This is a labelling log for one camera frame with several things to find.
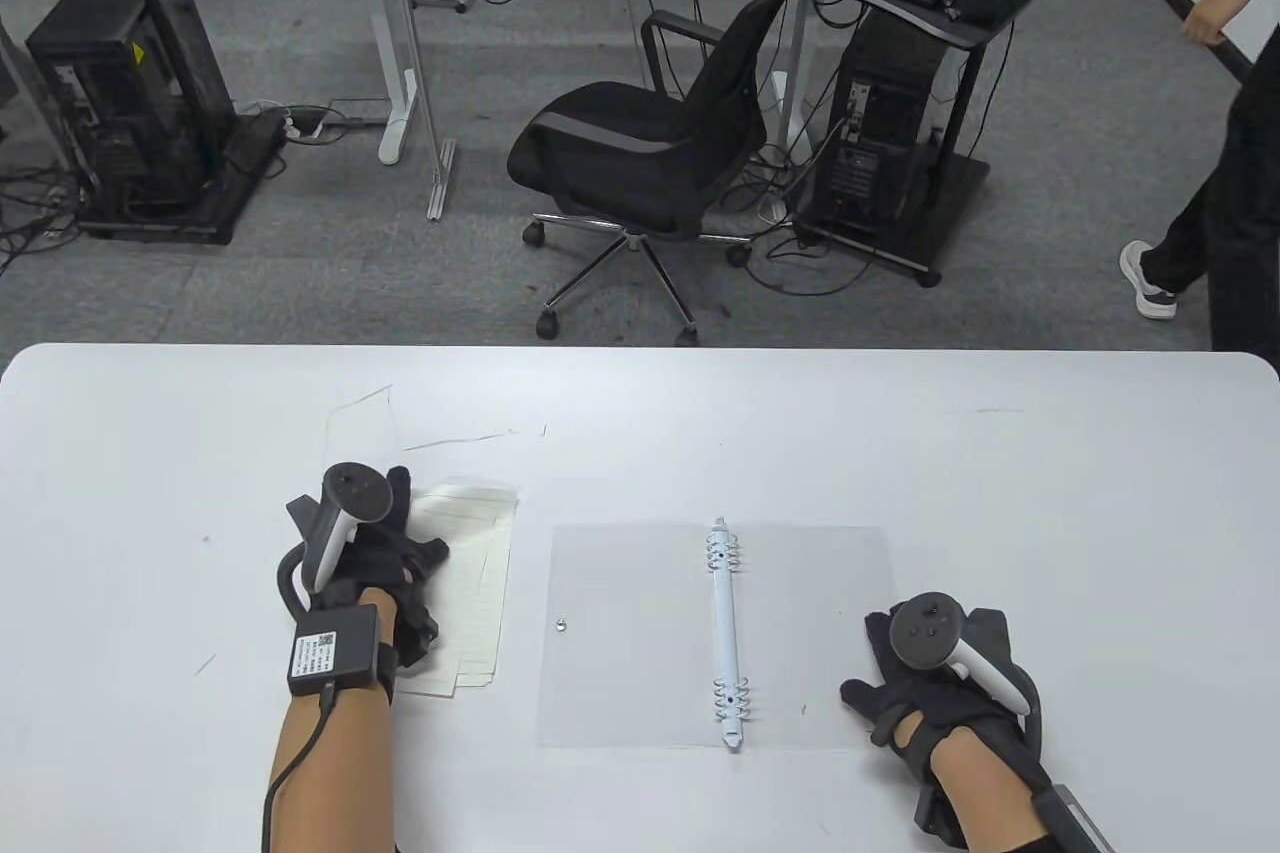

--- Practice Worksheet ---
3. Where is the black office chair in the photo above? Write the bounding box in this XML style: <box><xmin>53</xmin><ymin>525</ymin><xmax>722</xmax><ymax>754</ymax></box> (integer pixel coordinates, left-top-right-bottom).
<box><xmin>507</xmin><ymin>0</ymin><xmax>801</xmax><ymax>347</ymax></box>

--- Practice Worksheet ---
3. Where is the black cart with keyboard tray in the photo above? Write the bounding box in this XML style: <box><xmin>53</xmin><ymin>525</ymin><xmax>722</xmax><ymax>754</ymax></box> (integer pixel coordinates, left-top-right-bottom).
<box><xmin>738</xmin><ymin>0</ymin><xmax>1036</xmax><ymax>287</ymax></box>

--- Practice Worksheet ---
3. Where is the black cart with pole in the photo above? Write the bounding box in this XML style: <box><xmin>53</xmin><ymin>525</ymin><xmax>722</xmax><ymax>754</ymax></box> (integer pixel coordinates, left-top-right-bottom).
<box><xmin>75</xmin><ymin>0</ymin><xmax>291</xmax><ymax>246</ymax></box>

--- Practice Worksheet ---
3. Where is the black wrist box white label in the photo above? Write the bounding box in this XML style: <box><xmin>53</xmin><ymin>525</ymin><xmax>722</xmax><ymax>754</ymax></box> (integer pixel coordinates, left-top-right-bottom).
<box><xmin>287</xmin><ymin>603</ymin><xmax>399</xmax><ymax>697</ymax></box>

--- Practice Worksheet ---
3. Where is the person's left hand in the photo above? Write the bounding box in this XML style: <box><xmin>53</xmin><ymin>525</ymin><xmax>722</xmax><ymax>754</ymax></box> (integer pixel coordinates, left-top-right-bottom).
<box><xmin>278</xmin><ymin>465</ymin><xmax>451</xmax><ymax>669</ymax></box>

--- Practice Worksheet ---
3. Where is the person's right hand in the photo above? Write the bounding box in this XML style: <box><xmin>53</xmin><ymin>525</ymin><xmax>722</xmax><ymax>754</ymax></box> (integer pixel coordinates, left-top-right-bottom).
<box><xmin>840</xmin><ymin>605</ymin><xmax>1046</xmax><ymax>844</ymax></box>

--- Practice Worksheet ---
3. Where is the grey and white controller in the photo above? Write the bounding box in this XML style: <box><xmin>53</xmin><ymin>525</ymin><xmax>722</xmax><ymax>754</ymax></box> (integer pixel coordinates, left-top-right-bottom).
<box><xmin>888</xmin><ymin>592</ymin><xmax>1033</xmax><ymax>716</ymax></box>
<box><xmin>303</xmin><ymin>463</ymin><xmax>393</xmax><ymax>594</ymax></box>

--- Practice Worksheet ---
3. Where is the clear ring binder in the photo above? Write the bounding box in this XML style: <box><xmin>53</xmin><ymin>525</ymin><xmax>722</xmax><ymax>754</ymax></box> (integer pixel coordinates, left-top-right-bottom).
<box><xmin>537</xmin><ymin>518</ymin><xmax>896</xmax><ymax>752</ymax></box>

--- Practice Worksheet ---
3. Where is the person's right forearm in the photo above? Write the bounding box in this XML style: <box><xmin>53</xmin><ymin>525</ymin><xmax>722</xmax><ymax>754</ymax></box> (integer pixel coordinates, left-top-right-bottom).
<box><xmin>930</xmin><ymin>728</ymin><xmax>1051</xmax><ymax>853</ymax></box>

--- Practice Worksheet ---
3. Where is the tangle of floor cables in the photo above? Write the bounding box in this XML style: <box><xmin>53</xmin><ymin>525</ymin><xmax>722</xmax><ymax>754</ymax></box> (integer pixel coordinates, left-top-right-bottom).
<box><xmin>735</xmin><ymin>118</ymin><xmax>871</xmax><ymax>299</ymax></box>
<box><xmin>0</xmin><ymin>158</ymin><xmax>86</xmax><ymax>279</ymax></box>

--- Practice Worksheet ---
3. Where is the person's left forearm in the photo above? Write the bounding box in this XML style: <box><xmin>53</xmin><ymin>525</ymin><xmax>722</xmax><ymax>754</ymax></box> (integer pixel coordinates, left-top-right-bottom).
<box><xmin>265</xmin><ymin>683</ymin><xmax>401</xmax><ymax>853</ymax></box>

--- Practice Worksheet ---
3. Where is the lined loose-leaf paper stack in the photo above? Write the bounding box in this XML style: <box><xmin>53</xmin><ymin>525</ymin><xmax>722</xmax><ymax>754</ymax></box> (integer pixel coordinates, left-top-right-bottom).
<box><xmin>400</xmin><ymin>481</ymin><xmax>521</xmax><ymax>699</ymax></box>

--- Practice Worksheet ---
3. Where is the black computer tower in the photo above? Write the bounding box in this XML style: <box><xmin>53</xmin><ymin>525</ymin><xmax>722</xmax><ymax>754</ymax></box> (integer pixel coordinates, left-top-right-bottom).
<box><xmin>812</xmin><ymin>13</ymin><xmax>946</xmax><ymax>239</ymax></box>
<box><xmin>25</xmin><ymin>0</ymin><xmax>236</xmax><ymax>224</ymax></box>

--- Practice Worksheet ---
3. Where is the aluminium frame post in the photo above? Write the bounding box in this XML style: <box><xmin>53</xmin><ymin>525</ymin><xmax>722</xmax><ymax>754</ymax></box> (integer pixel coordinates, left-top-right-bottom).
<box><xmin>380</xmin><ymin>0</ymin><xmax>458</xmax><ymax>222</ymax></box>

